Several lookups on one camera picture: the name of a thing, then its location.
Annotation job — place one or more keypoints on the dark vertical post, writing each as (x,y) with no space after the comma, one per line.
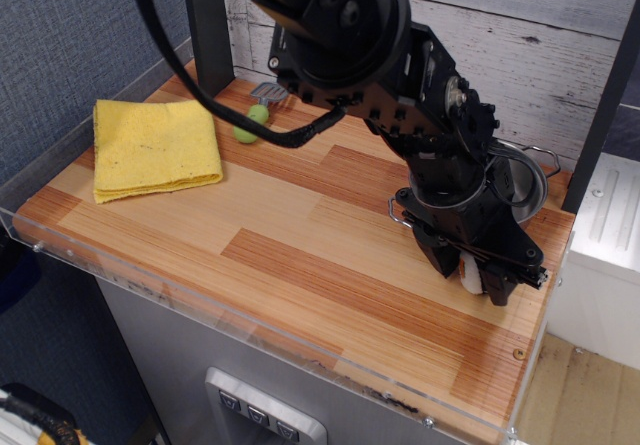
(610,100)
(211,44)

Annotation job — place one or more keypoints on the white box at right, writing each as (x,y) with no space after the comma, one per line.
(596,304)

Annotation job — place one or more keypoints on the clear acrylic table guard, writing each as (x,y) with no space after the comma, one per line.
(294,251)

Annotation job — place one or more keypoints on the stainless steel pan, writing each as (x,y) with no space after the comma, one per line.
(511,186)

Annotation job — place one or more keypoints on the dark left vertical post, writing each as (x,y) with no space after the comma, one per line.
(211,44)

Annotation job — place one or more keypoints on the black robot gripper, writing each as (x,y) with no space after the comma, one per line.
(506,255)

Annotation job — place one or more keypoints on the plush sushi roll toy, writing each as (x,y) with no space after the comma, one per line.
(469,273)

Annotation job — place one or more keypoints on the black yellow object bottom left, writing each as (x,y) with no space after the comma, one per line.
(22,423)

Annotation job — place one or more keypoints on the folded yellow cloth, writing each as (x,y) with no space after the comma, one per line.
(146,148)

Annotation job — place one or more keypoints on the dark right vertical post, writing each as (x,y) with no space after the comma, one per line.
(610,100)

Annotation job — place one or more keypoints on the silver dispenser button panel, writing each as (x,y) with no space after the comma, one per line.
(248,415)

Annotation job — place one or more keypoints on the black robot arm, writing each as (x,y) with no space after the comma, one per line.
(371,58)

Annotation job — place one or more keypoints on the silver toy fridge cabinet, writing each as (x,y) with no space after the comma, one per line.
(172,353)

